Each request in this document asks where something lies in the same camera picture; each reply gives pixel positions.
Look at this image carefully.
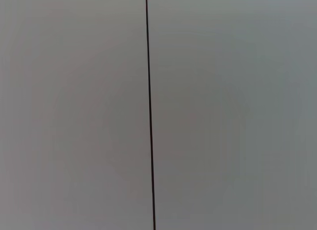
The thin black vertical cable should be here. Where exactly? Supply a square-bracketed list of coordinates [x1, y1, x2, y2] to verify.
[144, 0, 157, 230]

